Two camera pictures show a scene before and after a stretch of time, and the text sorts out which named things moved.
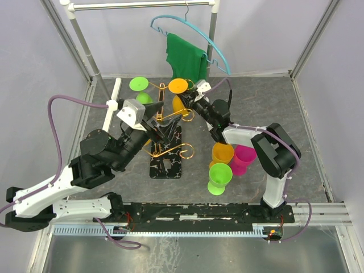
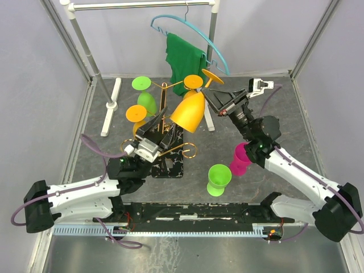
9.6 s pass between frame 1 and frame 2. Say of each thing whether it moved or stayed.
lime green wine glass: stayed
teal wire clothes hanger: stayed
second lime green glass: stayed
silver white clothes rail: stayed
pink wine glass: stayed
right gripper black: moved
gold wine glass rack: stayed
